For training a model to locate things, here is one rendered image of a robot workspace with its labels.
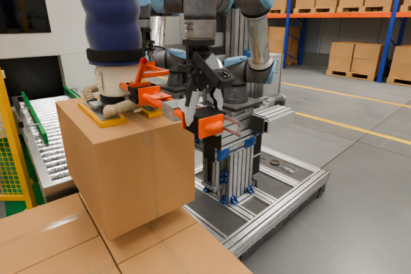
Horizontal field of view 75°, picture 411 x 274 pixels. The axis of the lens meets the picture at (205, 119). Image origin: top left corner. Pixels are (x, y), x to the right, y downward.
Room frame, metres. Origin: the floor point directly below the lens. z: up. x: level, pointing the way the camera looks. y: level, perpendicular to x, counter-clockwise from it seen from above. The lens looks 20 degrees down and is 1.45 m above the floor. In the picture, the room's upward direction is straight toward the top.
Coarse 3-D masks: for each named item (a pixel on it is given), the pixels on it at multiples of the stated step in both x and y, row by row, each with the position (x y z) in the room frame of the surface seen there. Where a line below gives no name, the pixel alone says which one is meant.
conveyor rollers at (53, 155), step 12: (60, 96) 3.25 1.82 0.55; (36, 108) 2.78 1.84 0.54; (48, 108) 2.77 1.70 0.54; (48, 120) 2.38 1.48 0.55; (36, 132) 2.15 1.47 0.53; (48, 132) 2.13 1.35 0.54; (60, 132) 2.11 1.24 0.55; (48, 144) 1.89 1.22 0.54; (60, 144) 1.87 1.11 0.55; (48, 156) 1.72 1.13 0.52; (60, 156) 1.69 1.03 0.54; (48, 168) 1.51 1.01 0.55; (60, 168) 1.53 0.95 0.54
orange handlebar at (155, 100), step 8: (152, 72) 1.27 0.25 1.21; (160, 72) 1.29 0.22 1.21; (168, 72) 1.32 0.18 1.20; (144, 96) 0.87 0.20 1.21; (152, 96) 0.83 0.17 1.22; (160, 96) 0.83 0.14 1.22; (168, 96) 0.84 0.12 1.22; (152, 104) 0.83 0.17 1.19; (160, 104) 0.78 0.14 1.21; (176, 112) 0.71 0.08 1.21; (208, 128) 0.60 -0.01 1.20; (216, 128) 0.60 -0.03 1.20
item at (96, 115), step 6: (78, 102) 1.17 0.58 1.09; (84, 102) 1.16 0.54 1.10; (84, 108) 1.09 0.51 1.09; (90, 108) 1.07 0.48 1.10; (102, 108) 1.00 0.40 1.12; (90, 114) 1.01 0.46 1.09; (96, 114) 0.99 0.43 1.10; (102, 114) 0.99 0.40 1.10; (120, 114) 1.01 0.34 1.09; (96, 120) 0.95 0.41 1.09; (102, 120) 0.94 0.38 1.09; (108, 120) 0.94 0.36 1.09; (114, 120) 0.94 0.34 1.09; (120, 120) 0.95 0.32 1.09; (126, 120) 0.97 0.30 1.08; (102, 126) 0.91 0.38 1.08; (108, 126) 0.92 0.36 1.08
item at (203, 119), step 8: (200, 112) 0.65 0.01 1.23; (208, 112) 0.65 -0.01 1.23; (216, 112) 0.65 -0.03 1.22; (184, 120) 0.66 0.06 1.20; (200, 120) 0.59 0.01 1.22; (208, 120) 0.61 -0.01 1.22; (216, 120) 0.62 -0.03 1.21; (184, 128) 0.66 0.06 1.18; (192, 128) 0.64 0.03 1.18; (200, 128) 0.59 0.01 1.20; (200, 136) 0.59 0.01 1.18
